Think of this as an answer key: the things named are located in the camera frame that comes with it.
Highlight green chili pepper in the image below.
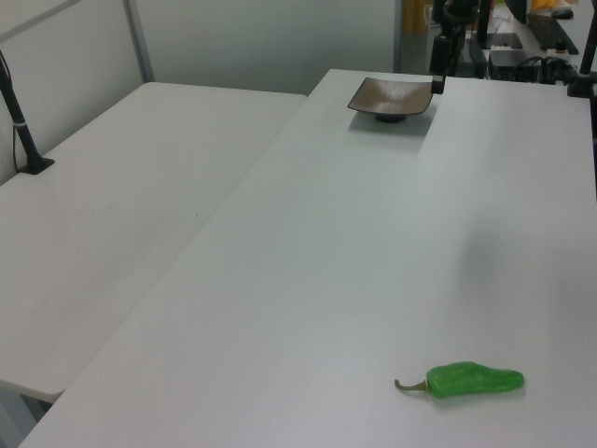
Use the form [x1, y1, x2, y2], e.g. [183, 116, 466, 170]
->
[394, 361, 525, 400]

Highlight brown square ceramic plate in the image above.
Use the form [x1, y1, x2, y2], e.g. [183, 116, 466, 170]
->
[345, 77, 442, 124]

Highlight yellow background object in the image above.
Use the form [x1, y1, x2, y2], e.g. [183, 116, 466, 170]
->
[400, 0, 436, 34]

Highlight black electronics box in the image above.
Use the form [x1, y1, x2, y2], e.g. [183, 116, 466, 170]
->
[487, 49, 531, 80]

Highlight black keyboard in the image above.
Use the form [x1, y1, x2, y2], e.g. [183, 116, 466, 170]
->
[526, 12, 581, 53]

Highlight black clamp stand pole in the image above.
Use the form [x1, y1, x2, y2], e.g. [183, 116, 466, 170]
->
[565, 0, 597, 99]

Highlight black hanging camera device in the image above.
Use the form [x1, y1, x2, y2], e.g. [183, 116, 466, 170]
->
[429, 0, 481, 95]

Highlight grey partition frame post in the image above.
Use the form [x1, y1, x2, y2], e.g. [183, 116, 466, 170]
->
[123, 0, 156, 86]

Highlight black camera stand pole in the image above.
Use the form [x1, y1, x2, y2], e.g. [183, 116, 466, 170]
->
[0, 49, 56, 176]

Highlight tangled black cables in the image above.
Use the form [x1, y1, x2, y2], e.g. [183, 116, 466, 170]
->
[512, 54, 582, 88]

